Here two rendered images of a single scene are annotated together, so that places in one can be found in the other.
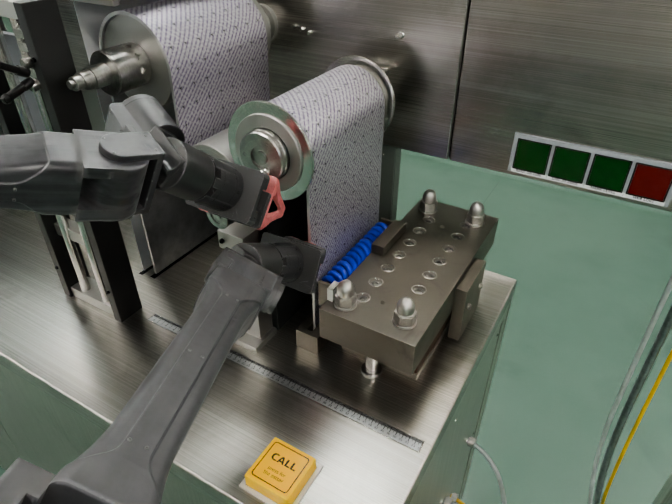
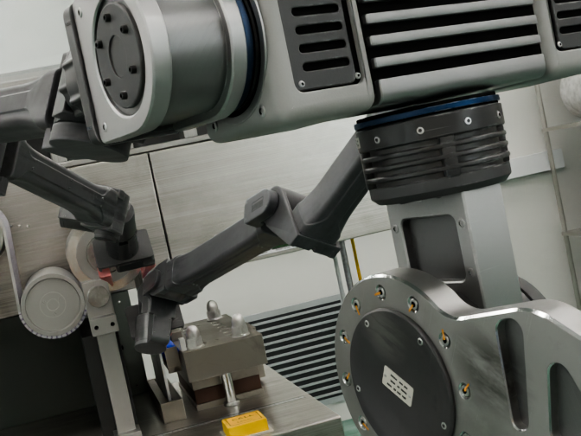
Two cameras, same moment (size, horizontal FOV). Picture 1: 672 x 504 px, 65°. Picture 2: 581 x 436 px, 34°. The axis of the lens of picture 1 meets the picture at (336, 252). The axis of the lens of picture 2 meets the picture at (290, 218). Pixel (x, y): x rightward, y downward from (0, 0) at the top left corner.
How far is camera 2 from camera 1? 1.46 m
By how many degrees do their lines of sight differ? 52
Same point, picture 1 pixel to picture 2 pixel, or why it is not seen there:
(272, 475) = (244, 420)
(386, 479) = (303, 406)
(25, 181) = (105, 195)
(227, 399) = not seen: outside the picture
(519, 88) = (204, 206)
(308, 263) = not seen: hidden behind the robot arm
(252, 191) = (144, 240)
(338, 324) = (202, 356)
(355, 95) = not seen: hidden behind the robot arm
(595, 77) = (245, 182)
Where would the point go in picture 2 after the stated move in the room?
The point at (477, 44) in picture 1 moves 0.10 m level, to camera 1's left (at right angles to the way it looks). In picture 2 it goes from (166, 189) to (130, 195)
